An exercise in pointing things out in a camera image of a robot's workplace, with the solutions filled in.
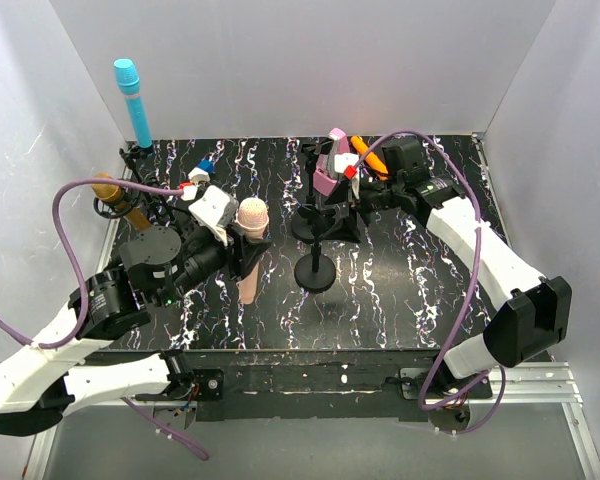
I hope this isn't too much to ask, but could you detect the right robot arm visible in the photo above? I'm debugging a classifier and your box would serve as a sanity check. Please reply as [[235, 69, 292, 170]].
[[316, 129, 572, 393]]

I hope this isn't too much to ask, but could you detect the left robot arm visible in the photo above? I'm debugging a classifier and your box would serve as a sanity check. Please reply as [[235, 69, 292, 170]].
[[0, 225, 270, 437]]

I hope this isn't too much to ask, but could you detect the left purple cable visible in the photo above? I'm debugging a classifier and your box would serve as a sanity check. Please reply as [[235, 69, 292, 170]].
[[0, 179, 211, 461]]

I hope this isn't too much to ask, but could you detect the gold microphone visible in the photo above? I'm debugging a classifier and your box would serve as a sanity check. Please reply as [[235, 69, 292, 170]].
[[91, 183, 152, 232]]

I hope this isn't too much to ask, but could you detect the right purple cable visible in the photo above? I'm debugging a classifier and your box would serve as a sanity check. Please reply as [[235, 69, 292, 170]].
[[352, 130, 507, 434]]

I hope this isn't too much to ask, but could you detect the purple cable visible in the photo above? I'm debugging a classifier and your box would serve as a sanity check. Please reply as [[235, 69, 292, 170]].
[[352, 130, 507, 434], [0, 179, 211, 461]]

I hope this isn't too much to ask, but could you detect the orange microphone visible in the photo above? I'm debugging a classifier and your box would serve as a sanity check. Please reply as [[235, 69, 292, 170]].
[[350, 136, 388, 180]]

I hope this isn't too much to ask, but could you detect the round base shock-mount stand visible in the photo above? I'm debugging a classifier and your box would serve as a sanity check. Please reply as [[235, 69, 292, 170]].
[[291, 138, 333, 244]]

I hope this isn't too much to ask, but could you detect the pink microphone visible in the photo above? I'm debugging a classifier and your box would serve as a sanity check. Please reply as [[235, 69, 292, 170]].
[[312, 128, 352, 197]]

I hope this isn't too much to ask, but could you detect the white blue small microphone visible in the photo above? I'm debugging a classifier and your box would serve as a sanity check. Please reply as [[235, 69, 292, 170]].
[[188, 159, 214, 185]]

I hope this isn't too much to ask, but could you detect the beige microphone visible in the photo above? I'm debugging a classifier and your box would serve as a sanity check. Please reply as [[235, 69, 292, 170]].
[[236, 197, 269, 305]]

